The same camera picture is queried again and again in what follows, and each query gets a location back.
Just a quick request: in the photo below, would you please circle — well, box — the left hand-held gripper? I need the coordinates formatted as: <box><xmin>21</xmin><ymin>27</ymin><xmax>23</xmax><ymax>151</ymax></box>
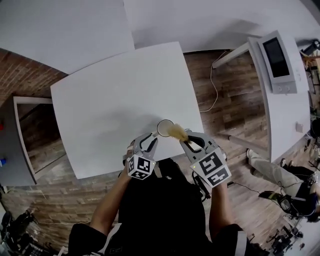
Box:
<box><xmin>126</xmin><ymin>131</ymin><xmax>159</xmax><ymax>181</ymax></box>

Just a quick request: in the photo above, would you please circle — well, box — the black floor cable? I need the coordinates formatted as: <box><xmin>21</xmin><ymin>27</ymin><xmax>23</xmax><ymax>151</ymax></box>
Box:
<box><xmin>226</xmin><ymin>182</ymin><xmax>262</xmax><ymax>195</ymax></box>

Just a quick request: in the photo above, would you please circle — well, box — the person's black clothing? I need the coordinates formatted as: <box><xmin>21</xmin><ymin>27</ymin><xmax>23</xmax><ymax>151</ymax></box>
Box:
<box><xmin>67</xmin><ymin>158</ymin><xmax>251</xmax><ymax>256</ymax></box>

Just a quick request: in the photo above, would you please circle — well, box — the person's left hand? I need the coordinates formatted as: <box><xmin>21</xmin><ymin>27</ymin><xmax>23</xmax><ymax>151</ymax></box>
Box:
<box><xmin>121</xmin><ymin>140</ymin><xmax>137</xmax><ymax>167</ymax></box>

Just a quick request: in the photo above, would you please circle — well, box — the dark equipment pile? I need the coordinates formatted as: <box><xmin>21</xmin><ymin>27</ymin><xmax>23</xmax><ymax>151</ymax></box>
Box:
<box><xmin>0</xmin><ymin>209</ymin><xmax>41</xmax><ymax>256</ymax></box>
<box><xmin>264</xmin><ymin>223</ymin><xmax>308</xmax><ymax>256</ymax></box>

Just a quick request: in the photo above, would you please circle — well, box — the black hanging bag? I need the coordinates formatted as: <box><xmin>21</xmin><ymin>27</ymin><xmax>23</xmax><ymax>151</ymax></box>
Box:
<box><xmin>303</xmin><ymin>37</ymin><xmax>320</xmax><ymax>55</ymax></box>

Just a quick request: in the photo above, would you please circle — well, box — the black round device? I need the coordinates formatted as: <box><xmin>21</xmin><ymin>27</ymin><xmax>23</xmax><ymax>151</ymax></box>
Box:
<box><xmin>279</xmin><ymin>198</ymin><xmax>293</xmax><ymax>212</ymax></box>

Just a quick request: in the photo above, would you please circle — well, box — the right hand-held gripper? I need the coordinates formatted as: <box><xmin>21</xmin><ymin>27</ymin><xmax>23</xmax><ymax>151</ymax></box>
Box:
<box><xmin>179</xmin><ymin>129</ymin><xmax>231</xmax><ymax>189</ymax></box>

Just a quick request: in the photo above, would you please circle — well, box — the long white table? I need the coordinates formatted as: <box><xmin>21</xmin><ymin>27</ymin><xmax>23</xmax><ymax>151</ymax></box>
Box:
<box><xmin>211</xmin><ymin>32</ymin><xmax>313</xmax><ymax>163</ymax></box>

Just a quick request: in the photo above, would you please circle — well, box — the yellow bristle brush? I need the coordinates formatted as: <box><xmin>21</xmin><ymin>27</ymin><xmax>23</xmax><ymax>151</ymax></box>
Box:
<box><xmin>168</xmin><ymin>123</ymin><xmax>192</xmax><ymax>145</ymax></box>

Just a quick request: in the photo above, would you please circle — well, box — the brown wooden coat rack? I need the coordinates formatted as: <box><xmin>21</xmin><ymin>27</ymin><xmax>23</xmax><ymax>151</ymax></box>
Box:
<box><xmin>301</xmin><ymin>48</ymin><xmax>320</xmax><ymax>76</ymax></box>

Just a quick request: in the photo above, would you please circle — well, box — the white floor cable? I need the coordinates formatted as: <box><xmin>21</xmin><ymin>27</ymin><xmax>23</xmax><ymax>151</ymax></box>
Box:
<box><xmin>199</xmin><ymin>49</ymin><xmax>227</xmax><ymax>113</ymax></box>

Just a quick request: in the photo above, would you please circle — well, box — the grey side desk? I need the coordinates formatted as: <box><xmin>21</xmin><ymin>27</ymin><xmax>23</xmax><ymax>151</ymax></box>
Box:
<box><xmin>0</xmin><ymin>96</ymin><xmax>53</xmax><ymax>186</ymax></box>

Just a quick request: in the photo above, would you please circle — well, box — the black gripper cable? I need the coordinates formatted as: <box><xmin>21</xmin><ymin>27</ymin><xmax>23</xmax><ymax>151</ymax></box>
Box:
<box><xmin>192</xmin><ymin>172</ymin><xmax>212</xmax><ymax>203</ymax></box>

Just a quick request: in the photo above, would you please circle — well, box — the black device with green trim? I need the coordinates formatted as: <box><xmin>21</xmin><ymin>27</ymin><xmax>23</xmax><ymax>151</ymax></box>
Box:
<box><xmin>258</xmin><ymin>190</ymin><xmax>279</xmax><ymax>201</ymax></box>

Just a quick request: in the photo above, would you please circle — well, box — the clear glass cup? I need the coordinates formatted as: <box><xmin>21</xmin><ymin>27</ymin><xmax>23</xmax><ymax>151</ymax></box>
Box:
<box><xmin>156</xmin><ymin>119</ymin><xmax>176</xmax><ymax>139</ymax></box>

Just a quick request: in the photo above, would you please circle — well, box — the person's left forearm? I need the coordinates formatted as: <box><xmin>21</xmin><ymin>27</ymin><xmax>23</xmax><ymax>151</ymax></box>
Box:
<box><xmin>89</xmin><ymin>169</ymin><xmax>131</xmax><ymax>236</ymax></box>

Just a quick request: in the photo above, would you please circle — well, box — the white microwave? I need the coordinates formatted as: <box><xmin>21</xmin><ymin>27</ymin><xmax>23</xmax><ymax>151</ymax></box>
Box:
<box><xmin>257</xmin><ymin>29</ymin><xmax>298</xmax><ymax>95</ymax></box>

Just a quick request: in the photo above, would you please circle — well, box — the person's right forearm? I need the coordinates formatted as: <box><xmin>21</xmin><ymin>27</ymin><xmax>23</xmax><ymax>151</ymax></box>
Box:
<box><xmin>208</xmin><ymin>183</ymin><xmax>236</xmax><ymax>243</ymax></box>

